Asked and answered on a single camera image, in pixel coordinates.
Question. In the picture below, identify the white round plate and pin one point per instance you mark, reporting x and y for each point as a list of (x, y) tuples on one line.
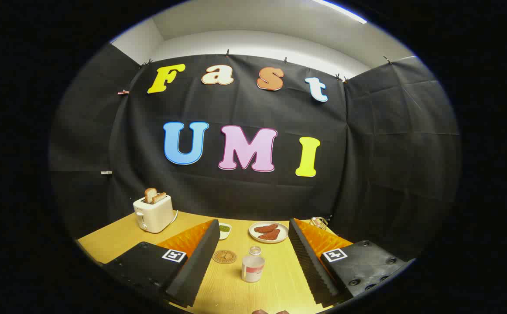
[(282, 231)]

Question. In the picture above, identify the clear juice bottle red label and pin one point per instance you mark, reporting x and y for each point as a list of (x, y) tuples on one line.
[(252, 268)]

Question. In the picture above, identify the white divided condiment dish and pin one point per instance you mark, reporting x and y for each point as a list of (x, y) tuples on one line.
[(224, 230)]

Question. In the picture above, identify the cream toaster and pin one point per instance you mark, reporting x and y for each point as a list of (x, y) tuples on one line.
[(155, 214)]

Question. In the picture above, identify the round cork coaster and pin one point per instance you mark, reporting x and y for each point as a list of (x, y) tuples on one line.
[(224, 257)]

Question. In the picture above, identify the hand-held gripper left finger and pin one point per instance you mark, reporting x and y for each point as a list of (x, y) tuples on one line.
[(196, 266)]

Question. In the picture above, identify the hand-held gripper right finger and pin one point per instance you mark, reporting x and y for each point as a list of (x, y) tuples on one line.
[(310, 266)]

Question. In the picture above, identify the pink cloth clip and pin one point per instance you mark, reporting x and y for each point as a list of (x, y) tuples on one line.
[(123, 92)]

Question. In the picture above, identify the black backdrop cloth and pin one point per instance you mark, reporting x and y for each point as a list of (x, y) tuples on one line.
[(244, 109)]

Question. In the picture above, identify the toast slice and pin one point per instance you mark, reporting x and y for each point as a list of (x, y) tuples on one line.
[(159, 197), (149, 195)]

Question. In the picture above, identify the wooden table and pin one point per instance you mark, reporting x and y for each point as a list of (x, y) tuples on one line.
[(275, 279)]

